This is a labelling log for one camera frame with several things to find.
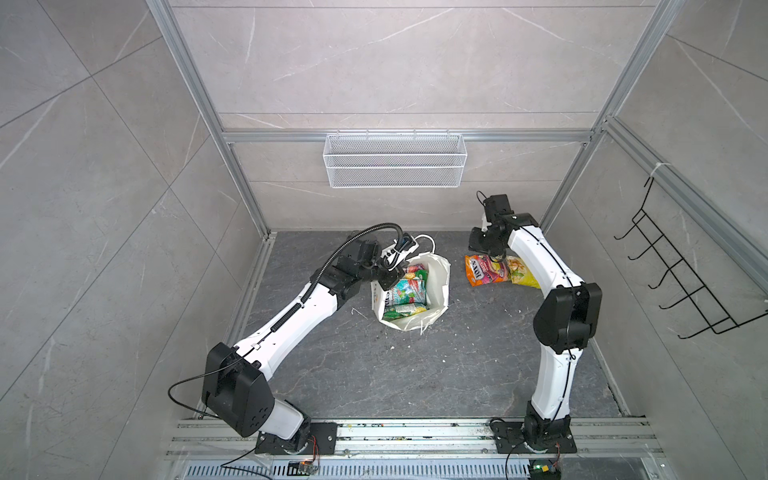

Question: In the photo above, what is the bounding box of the orange snack packet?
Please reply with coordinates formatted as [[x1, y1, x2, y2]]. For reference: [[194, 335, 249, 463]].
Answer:
[[464, 254, 510, 287]]

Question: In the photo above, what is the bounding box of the floral paper bag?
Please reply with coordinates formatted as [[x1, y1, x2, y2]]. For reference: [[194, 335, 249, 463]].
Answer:
[[371, 234, 451, 333]]

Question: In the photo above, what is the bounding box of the yellow snack packet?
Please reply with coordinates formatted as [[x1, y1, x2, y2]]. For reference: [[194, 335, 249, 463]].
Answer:
[[505, 256, 540, 289]]

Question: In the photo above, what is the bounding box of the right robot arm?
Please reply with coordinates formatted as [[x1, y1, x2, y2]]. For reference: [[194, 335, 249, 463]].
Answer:
[[469, 212, 602, 451]]

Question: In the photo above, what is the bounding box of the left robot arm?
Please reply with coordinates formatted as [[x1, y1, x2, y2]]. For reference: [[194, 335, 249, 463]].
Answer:
[[201, 234, 418, 451]]

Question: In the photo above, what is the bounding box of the green snack packet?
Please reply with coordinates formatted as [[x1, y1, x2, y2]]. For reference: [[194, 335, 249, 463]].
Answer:
[[382, 264, 428, 321]]

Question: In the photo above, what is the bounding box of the small green circuit board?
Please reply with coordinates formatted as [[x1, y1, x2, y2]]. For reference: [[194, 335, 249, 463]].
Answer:
[[529, 459, 562, 480]]

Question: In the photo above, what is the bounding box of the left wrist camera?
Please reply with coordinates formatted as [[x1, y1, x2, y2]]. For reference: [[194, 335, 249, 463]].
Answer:
[[380, 233, 419, 271]]

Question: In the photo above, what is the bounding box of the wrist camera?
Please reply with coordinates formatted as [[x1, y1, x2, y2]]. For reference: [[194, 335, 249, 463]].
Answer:
[[481, 194, 515, 225], [380, 233, 419, 271]]

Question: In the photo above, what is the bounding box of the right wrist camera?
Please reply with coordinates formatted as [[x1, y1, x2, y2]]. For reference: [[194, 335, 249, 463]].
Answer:
[[481, 194, 515, 225]]

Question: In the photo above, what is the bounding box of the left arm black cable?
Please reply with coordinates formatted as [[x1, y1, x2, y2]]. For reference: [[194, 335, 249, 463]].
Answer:
[[167, 222, 404, 420]]

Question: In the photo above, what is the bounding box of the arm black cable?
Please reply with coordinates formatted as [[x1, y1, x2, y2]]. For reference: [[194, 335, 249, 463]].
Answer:
[[167, 222, 404, 420], [475, 190, 577, 480]]

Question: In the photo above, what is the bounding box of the white wire mesh basket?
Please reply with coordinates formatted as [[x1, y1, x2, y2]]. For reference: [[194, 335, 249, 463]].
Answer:
[[323, 133, 468, 189]]

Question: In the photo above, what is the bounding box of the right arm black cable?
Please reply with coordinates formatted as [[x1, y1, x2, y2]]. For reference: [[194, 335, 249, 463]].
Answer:
[[475, 190, 577, 480]]

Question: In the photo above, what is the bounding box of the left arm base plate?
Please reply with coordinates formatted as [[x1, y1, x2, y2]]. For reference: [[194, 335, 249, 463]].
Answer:
[[255, 421, 339, 455]]

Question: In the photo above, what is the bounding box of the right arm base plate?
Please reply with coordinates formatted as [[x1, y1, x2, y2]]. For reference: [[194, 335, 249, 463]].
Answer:
[[488, 416, 577, 454]]

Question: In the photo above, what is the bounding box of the aluminium frame profile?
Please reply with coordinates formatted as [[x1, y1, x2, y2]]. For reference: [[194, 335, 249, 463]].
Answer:
[[148, 1, 767, 290]]

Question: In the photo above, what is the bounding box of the black wire hook rack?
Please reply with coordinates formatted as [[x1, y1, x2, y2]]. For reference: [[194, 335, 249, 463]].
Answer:
[[613, 177, 767, 340]]

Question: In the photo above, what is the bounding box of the aluminium mounting rail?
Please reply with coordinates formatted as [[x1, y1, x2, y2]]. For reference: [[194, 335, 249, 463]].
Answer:
[[161, 417, 665, 459]]

